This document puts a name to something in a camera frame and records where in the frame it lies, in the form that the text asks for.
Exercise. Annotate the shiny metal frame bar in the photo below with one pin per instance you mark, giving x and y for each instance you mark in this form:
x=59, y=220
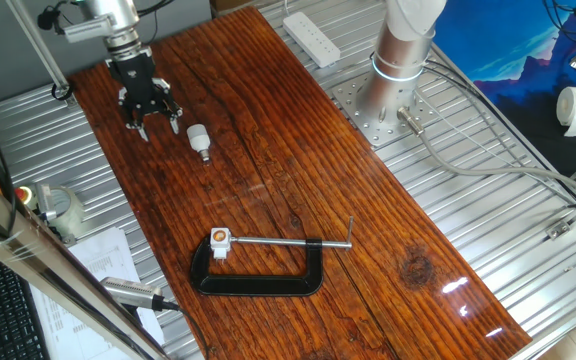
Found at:
x=43, y=260

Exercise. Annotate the red emergency stop button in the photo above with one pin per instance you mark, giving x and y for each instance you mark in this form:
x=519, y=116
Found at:
x=25, y=195

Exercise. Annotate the silver metal bracket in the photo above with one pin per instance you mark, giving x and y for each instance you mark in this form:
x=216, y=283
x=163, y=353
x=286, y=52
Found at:
x=44, y=200

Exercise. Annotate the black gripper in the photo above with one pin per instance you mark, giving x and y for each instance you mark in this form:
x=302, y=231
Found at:
x=135, y=80

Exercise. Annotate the brown wooden board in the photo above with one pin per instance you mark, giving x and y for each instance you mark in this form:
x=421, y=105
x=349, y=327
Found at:
x=318, y=175

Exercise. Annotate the white LED light bulb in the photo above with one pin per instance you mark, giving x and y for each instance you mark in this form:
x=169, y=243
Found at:
x=198, y=137

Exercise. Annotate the silver ribbed depth camera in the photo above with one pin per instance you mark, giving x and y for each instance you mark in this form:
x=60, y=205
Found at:
x=128, y=292

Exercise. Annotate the white lamp socket adapter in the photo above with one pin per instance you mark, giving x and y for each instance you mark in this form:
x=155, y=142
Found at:
x=220, y=240

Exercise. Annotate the black keyboard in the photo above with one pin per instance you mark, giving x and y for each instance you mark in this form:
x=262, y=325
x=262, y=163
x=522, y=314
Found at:
x=3, y=310

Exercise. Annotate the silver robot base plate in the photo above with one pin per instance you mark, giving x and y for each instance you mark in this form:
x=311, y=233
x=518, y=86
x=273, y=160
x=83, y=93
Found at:
x=348, y=97

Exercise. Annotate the printed paper sheets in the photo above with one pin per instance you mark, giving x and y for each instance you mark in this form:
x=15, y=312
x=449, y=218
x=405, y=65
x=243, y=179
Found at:
x=103, y=255

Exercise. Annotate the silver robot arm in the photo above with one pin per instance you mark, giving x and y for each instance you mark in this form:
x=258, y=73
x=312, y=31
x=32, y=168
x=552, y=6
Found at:
x=398, y=60

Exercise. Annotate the blue landscape poster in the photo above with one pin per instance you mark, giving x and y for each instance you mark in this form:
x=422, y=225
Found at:
x=508, y=50

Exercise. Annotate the black C-clamp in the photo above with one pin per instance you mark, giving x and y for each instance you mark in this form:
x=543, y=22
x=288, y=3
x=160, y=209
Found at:
x=258, y=286

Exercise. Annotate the aluminium profile post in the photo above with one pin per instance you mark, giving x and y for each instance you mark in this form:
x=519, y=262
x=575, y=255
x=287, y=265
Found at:
x=38, y=50

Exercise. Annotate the white power strip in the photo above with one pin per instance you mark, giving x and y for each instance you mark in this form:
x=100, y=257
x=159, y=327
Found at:
x=313, y=40

